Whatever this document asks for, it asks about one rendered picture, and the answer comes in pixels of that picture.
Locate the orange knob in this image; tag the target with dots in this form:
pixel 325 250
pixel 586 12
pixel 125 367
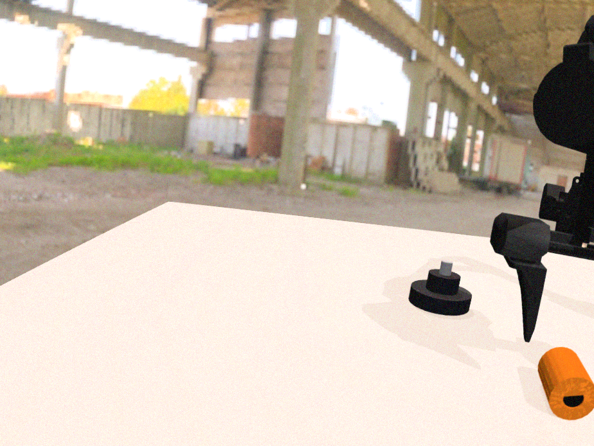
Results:
pixel 567 385

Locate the grey round pedestal with silver shaft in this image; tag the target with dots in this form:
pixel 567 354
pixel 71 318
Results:
pixel 441 293

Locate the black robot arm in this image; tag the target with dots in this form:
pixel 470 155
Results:
pixel 564 112

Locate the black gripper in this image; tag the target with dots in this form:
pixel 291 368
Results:
pixel 523 241

